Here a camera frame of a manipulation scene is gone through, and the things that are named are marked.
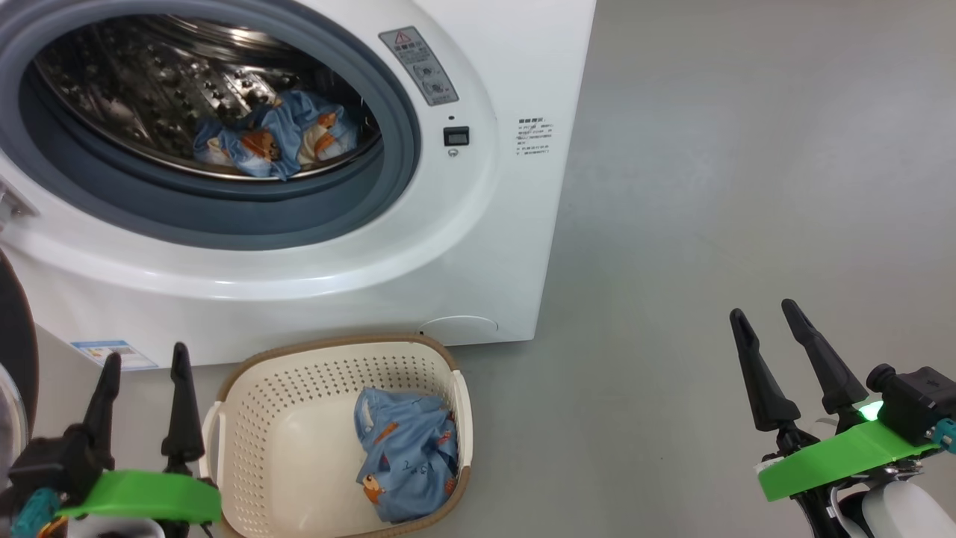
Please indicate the stainless steel washing machine drum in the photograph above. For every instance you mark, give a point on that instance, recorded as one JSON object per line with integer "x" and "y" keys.
{"x": 134, "y": 82}

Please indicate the cream laundry basket brown rim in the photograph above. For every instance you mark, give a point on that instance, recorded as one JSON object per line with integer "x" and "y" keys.
{"x": 299, "y": 448}

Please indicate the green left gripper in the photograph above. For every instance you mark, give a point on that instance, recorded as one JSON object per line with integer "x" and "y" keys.
{"x": 149, "y": 497}

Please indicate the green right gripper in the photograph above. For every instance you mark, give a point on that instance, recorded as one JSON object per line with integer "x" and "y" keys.
{"x": 829, "y": 459}

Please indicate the blue energy label sticker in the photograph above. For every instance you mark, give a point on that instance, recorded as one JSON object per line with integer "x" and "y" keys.
{"x": 116, "y": 353}

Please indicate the blue garment with handwritten mark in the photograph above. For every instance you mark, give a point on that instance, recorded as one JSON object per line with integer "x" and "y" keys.
{"x": 407, "y": 456}

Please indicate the black door latch socket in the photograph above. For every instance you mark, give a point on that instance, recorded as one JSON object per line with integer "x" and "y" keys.
{"x": 456, "y": 136}

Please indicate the grey warning sticker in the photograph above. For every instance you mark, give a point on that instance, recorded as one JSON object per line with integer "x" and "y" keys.
{"x": 420, "y": 67}

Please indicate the blue fox print garment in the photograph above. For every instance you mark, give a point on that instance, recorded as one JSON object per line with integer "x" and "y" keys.
{"x": 284, "y": 138}

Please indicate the round black glass washer door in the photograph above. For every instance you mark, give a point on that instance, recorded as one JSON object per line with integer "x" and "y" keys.
{"x": 15, "y": 351}

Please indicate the round filter cover panel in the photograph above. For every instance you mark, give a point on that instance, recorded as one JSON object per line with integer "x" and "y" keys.
{"x": 459, "y": 329}

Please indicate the white front-load washing machine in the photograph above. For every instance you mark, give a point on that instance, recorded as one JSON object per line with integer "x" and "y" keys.
{"x": 485, "y": 224}

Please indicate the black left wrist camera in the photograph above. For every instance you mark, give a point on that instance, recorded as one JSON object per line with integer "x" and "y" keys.
{"x": 45, "y": 463}

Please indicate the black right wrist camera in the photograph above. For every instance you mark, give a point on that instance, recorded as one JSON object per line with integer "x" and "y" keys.
{"x": 915, "y": 403}

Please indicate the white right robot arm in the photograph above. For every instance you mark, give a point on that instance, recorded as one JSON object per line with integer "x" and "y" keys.
{"x": 911, "y": 512}

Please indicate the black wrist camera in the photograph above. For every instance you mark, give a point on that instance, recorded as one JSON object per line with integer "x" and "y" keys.
{"x": 45, "y": 463}
{"x": 915, "y": 403}

